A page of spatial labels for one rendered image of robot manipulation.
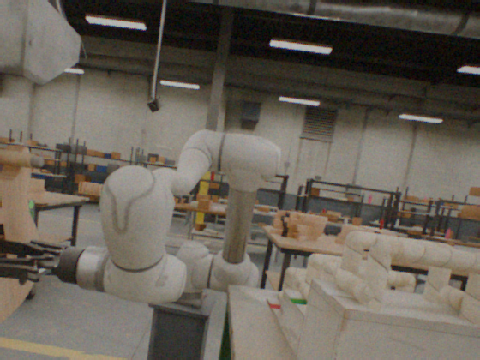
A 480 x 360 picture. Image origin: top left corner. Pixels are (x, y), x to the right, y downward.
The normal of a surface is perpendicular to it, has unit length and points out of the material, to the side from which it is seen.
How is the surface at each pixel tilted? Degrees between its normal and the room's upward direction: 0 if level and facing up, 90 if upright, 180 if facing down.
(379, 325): 90
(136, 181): 43
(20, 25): 90
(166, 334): 90
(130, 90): 90
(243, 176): 129
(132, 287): 120
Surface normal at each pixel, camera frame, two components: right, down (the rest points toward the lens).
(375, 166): -0.05, 0.11
